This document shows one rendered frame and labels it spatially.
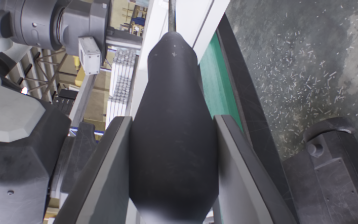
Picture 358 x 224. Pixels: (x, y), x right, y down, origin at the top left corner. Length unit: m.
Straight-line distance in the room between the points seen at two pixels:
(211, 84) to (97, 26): 0.21
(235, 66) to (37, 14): 0.29
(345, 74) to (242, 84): 1.02
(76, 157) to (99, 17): 0.22
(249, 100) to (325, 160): 0.74
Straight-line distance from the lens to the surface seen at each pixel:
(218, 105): 0.18
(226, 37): 0.27
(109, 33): 0.38
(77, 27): 0.37
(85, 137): 0.39
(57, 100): 4.81
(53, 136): 0.40
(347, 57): 1.23
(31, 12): 0.38
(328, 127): 0.96
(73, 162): 0.37
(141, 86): 0.27
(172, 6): 0.18
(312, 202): 1.01
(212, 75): 0.21
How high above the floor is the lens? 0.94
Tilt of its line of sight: 15 degrees down
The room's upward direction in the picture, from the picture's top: 80 degrees counter-clockwise
